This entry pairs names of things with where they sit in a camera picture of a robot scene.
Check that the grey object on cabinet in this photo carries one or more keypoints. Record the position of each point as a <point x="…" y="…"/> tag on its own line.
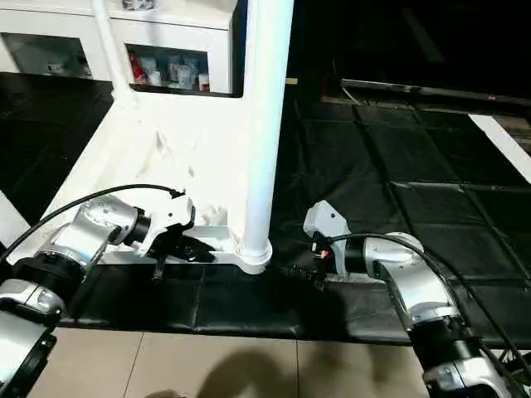
<point x="138" y="4"/>

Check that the black cabinet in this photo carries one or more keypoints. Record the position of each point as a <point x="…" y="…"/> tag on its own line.
<point x="398" y="37"/>

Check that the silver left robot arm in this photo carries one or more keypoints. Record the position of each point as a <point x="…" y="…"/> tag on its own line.
<point x="66" y="257"/>

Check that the black mat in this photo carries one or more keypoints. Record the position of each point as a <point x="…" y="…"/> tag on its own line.
<point x="415" y="182"/>

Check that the white plastic table top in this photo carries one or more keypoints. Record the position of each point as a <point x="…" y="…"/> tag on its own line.
<point x="166" y="157"/>

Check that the small brown label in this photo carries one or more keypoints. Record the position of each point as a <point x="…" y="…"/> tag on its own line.
<point x="291" y="81"/>

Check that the white glass-door cabinet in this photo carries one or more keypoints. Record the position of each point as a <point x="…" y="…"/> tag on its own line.
<point x="116" y="46"/>

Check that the white plastic table leg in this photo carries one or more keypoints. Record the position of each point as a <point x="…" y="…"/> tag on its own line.
<point x="264" y="124"/>
<point x="112" y="50"/>
<point x="10" y="220"/>

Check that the white flat strip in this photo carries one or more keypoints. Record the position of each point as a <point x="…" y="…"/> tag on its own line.
<point x="502" y="145"/>

